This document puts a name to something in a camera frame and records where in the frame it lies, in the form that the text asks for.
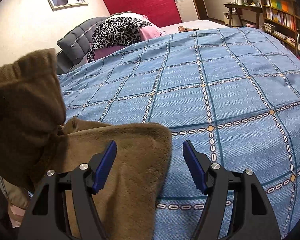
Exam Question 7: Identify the small object on bed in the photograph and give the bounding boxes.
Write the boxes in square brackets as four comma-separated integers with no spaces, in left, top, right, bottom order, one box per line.
[178,26,199,33]

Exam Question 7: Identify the wooden bookshelf with books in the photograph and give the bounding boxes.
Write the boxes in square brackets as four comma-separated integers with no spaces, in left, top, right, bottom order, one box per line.
[260,0,300,53]

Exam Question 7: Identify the wooden shelf desk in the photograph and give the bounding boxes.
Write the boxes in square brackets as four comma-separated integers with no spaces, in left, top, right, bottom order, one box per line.
[224,0,262,29]

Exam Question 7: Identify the leopard print cloth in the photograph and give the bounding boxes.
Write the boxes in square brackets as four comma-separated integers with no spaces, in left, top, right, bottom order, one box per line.
[86,16,154,63]

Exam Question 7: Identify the pink pillow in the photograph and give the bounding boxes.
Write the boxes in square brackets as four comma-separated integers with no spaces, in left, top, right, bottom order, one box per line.
[92,11,167,61]

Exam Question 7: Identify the brown fleece pants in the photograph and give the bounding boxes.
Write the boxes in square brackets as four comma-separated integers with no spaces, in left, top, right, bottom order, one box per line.
[0,49,172,239]

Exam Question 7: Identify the grey padded headboard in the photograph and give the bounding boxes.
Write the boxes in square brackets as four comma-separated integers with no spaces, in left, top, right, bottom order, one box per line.
[57,17,107,74]

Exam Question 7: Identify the white bed sheet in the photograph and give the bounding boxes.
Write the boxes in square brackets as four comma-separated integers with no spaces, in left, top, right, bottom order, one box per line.
[160,20,227,35]

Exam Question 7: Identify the blue checked bedspread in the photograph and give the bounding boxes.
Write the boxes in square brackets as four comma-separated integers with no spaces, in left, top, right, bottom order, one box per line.
[58,28,300,239]

